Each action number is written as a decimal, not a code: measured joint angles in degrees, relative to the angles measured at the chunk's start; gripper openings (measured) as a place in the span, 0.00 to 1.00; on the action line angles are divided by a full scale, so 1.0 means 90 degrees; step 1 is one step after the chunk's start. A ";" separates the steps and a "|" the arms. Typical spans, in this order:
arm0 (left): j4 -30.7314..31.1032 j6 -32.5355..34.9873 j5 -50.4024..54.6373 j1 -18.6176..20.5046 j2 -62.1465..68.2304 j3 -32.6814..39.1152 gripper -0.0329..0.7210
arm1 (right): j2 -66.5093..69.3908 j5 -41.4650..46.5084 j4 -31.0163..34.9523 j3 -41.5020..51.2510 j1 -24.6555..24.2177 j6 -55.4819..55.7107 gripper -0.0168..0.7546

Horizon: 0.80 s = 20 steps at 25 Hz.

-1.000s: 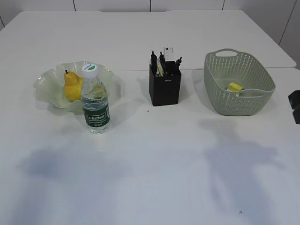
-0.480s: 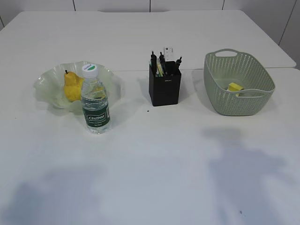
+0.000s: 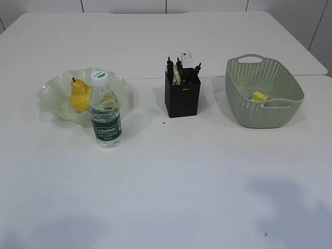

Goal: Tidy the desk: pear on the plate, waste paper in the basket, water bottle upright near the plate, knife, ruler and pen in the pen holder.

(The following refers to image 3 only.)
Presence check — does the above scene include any clear water bottle green label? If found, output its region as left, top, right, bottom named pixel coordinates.
left=89, top=70, right=122, bottom=148

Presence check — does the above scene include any yellow waste paper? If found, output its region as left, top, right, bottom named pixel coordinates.
left=251, top=91, right=270, bottom=102

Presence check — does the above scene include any yellow pear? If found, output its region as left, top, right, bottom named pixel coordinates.
left=70, top=77, right=93, bottom=113

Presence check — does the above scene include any green woven plastic basket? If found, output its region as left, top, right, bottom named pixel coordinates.
left=225, top=54, right=305, bottom=129

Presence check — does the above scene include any black square pen holder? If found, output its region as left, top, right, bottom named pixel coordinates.
left=164, top=68, right=201, bottom=118

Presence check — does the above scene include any yellow highlighter pen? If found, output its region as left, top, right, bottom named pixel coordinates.
left=173, top=65, right=181, bottom=85

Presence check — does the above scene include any clear plastic ruler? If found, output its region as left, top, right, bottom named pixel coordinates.
left=181, top=52, right=193, bottom=68

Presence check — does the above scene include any pale green wavy glass plate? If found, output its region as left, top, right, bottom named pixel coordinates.
left=37, top=68, right=135, bottom=126

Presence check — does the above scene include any black pen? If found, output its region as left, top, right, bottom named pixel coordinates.
left=176, top=58, right=185, bottom=85
left=167, top=57, right=175, bottom=85
left=194, top=62, right=201, bottom=76

